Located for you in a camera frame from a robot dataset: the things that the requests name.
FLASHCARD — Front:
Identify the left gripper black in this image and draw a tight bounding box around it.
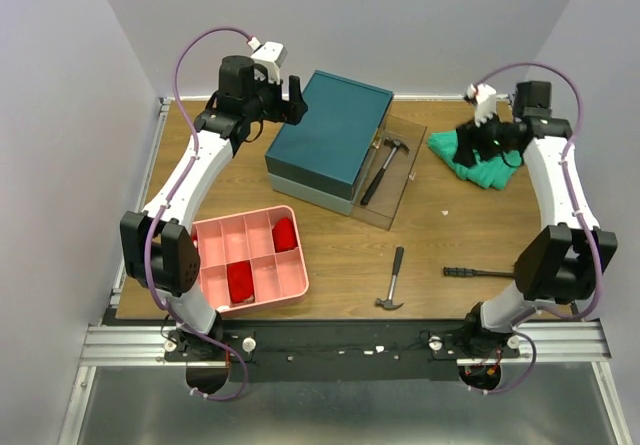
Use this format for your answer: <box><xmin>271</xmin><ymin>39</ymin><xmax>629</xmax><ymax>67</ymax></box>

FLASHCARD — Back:
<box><xmin>244</xmin><ymin>69</ymin><xmax>309</xmax><ymax>126</ymax></box>

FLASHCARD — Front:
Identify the teal drawer box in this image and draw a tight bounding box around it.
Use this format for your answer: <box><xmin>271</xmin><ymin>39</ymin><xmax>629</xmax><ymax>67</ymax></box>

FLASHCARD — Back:
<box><xmin>265</xmin><ymin>70</ymin><xmax>426</xmax><ymax>230</ymax></box>

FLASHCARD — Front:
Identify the claw hammer black handle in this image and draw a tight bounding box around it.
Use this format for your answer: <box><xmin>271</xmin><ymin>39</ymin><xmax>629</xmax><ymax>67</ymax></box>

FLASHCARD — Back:
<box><xmin>360</xmin><ymin>138</ymin><xmax>409</xmax><ymax>206</ymax></box>

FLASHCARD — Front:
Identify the claw hammer grey handle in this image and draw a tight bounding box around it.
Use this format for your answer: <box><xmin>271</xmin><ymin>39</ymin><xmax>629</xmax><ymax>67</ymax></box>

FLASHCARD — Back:
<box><xmin>375</xmin><ymin>246</ymin><xmax>404</xmax><ymax>311</ymax></box>

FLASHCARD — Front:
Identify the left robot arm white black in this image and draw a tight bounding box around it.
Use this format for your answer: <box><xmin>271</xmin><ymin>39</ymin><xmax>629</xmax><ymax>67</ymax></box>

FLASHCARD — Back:
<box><xmin>119</xmin><ymin>42</ymin><xmax>308</xmax><ymax>360</ymax></box>

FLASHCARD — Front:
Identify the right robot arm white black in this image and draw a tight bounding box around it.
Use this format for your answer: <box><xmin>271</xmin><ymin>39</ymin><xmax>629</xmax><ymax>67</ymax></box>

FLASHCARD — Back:
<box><xmin>453</xmin><ymin>81</ymin><xmax>618</xmax><ymax>357</ymax></box>

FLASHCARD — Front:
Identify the green cloth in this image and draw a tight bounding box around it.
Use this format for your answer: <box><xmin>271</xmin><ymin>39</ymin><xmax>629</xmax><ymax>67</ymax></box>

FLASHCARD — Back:
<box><xmin>427</xmin><ymin>129</ymin><xmax>524</xmax><ymax>191</ymax></box>

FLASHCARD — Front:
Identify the black rubber mallet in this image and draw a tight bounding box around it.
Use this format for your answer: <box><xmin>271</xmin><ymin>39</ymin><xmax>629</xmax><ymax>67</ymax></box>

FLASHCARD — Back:
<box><xmin>442</xmin><ymin>267</ymin><xmax>514</xmax><ymax>279</ymax></box>

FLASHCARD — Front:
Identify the red sock top right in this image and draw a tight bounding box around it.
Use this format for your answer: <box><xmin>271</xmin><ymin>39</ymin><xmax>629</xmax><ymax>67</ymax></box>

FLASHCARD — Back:
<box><xmin>272</xmin><ymin>217</ymin><xmax>298</xmax><ymax>253</ymax></box>

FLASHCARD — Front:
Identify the pink divided tray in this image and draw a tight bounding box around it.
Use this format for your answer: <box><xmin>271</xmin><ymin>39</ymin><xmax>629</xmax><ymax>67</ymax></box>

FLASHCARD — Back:
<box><xmin>192</xmin><ymin>205</ymin><xmax>309</xmax><ymax>317</ymax></box>

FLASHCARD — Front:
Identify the red sock bottom middle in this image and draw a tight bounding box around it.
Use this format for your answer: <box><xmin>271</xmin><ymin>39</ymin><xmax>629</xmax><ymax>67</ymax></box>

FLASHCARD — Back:
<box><xmin>227</xmin><ymin>260</ymin><xmax>254</xmax><ymax>304</ymax></box>

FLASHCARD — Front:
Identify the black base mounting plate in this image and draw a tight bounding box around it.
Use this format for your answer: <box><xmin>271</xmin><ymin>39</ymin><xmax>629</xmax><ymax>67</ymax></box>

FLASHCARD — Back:
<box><xmin>164</xmin><ymin>318</ymin><xmax>519</xmax><ymax>383</ymax></box>

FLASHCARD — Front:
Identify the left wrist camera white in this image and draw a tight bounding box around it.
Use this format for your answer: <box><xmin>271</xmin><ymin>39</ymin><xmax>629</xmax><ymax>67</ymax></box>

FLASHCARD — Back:
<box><xmin>247</xmin><ymin>37</ymin><xmax>288</xmax><ymax>83</ymax></box>

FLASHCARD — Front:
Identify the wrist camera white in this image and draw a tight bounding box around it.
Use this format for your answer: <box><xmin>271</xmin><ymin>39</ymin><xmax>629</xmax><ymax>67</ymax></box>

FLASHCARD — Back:
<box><xmin>465</xmin><ymin>83</ymin><xmax>497</xmax><ymax>127</ymax></box>
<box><xmin>247</xmin><ymin>37</ymin><xmax>288</xmax><ymax>83</ymax></box>

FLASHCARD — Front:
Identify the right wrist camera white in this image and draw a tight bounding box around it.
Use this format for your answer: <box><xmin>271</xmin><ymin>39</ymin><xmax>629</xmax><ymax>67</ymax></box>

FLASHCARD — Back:
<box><xmin>465</xmin><ymin>83</ymin><xmax>497</xmax><ymax>127</ymax></box>

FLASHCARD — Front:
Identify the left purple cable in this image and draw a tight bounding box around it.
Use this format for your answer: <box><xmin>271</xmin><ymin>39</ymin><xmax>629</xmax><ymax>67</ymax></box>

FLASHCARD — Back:
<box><xmin>147</xmin><ymin>26</ymin><xmax>250</xmax><ymax>401</ymax></box>

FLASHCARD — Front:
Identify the aluminium rail frame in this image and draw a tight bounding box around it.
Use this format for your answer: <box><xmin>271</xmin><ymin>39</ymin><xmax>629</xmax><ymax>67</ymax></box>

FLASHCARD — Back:
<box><xmin>57</xmin><ymin>97</ymin><xmax>634</xmax><ymax>444</ymax></box>

